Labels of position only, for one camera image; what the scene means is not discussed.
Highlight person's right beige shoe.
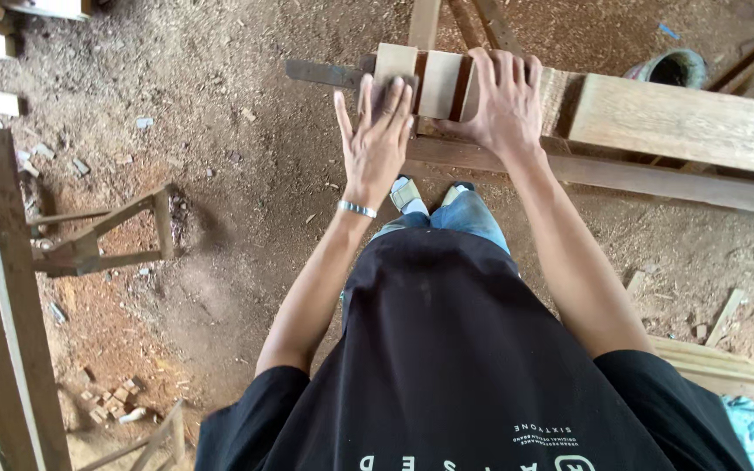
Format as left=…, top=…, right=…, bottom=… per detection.
left=440, top=181, right=476, bottom=208

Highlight small wooden stool frame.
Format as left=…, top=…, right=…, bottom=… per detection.
left=26, top=184, right=175, bottom=278

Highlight thin wooden slat frame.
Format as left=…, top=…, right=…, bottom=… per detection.
left=79, top=399, right=188, bottom=471

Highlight pile of small wood blocks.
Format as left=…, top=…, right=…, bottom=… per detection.
left=79, top=375, right=149, bottom=426

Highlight person's right hand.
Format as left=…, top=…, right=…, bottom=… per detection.
left=432, top=47, right=545, bottom=173

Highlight notched wooden workpiece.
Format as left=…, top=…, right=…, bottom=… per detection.
left=373, top=42, right=572, bottom=140

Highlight person's beige shoe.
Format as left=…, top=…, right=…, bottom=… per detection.
left=389, top=174, right=430, bottom=217
left=440, top=181, right=476, bottom=208

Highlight grey round bucket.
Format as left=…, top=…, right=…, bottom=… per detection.
left=622, top=47, right=709, bottom=90

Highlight thick light wooden beam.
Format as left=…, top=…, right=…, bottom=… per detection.
left=567, top=72, right=754, bottom=181

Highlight grey-brown sandpaper piece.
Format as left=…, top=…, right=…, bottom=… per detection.
left=356, top=73, right=421, bottom=128

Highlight short loose wooden slat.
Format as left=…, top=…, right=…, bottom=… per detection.
left=704, top=288, right=748, bottom=348

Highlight person's left hand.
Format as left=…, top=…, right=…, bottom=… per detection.
left=334, top=73, right=416, bottom=212

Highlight tall wooden post frame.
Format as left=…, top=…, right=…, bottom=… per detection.
left=0, top=127, right=74, bottom=471

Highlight stack of light wooden planks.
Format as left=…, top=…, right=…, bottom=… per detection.
left=647, top=334, right=754, bottom=410

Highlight person's black t-shirt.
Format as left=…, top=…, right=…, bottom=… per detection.
left=194, top=225, right=754, bottom=471

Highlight person's blue jeans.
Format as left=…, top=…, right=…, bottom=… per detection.
left=370, top=190, right=512, bottom=256

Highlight silver wrist bracelet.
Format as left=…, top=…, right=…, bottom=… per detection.
left=337, top=199, right=378, bottom=220

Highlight long brown wooden plank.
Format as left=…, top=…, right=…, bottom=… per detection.
left=406, top=136, right=754, bottom=221

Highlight light upright wooden slat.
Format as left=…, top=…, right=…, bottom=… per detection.
left=408, top=0, right=443, bottom=51

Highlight dark slanted wooden slat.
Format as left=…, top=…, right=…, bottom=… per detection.
left=467, top=0, right=526, bottom=58

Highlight dark flat metal bar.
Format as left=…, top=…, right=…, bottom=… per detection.
left=285, top=58, right=378, bottom=90

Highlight person's left beige shoe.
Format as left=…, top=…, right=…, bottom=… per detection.
left=389, top=174, right=430, bottom=217

